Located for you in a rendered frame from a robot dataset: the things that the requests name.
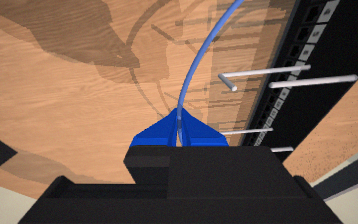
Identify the grey metal rack with black patch panel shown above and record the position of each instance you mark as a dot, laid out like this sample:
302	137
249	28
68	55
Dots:
319	40

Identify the blue cable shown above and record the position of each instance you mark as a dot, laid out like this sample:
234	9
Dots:
197	59

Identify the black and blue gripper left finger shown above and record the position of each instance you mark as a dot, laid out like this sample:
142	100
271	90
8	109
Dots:
159	133

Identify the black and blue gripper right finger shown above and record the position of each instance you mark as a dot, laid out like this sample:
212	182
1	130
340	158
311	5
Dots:
198	133

